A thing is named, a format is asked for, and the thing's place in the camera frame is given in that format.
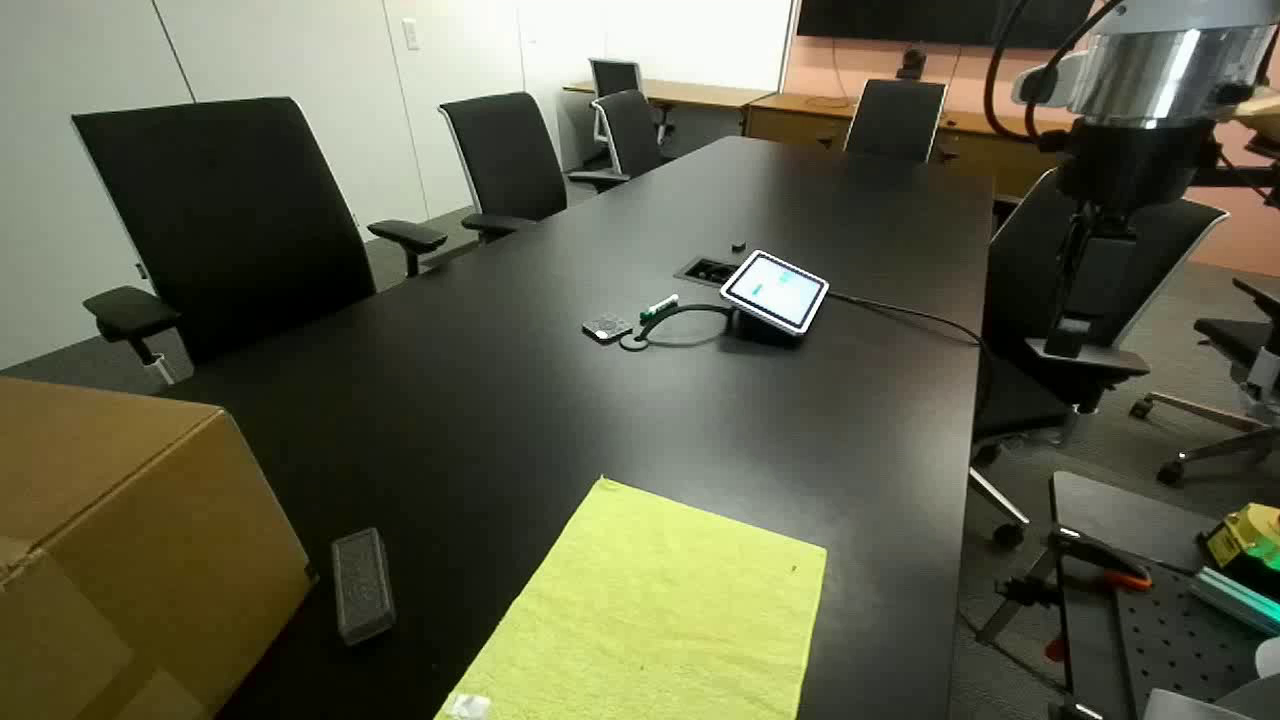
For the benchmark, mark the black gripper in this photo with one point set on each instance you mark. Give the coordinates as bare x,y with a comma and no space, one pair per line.
1113,167

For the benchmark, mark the yellow green towel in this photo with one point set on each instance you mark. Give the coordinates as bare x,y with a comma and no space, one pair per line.
664,612

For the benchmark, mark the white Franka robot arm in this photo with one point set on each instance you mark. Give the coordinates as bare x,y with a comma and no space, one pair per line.
1163,65

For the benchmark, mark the black conference webcam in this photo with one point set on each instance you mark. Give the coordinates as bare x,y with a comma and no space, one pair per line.
915,65

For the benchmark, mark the wooden sideboard cabinet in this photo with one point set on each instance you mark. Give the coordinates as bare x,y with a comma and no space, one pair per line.
793,121

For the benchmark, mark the white screen tablet device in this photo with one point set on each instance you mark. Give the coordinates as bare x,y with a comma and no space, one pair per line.
778,289

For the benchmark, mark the yellow green small box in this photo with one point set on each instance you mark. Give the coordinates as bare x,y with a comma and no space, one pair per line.
1244,532

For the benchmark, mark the teal plastic item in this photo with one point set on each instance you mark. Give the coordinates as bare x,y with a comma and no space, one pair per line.
1232,596

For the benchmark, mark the green marker pen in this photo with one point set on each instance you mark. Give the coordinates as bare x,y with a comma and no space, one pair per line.
657,310

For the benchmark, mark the black white-framed office chair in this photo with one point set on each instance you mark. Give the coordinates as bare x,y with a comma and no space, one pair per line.
626,133

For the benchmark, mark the white round object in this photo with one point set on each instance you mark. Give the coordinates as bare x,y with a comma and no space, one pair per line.
1264,660

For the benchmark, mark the grey whiteboard eraser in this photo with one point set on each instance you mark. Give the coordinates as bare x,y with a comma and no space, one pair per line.
363,582

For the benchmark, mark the large black office chair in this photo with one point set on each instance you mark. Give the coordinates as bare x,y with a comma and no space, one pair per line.
227,212

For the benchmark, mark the brown cardboard box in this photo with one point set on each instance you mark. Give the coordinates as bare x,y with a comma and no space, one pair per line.
123,562

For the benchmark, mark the black wall television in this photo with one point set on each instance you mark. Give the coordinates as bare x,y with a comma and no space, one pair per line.
933,18

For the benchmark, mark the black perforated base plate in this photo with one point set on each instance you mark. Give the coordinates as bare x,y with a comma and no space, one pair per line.
1173,640

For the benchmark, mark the white wall switch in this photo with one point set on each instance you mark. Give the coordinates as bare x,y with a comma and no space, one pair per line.
408,35

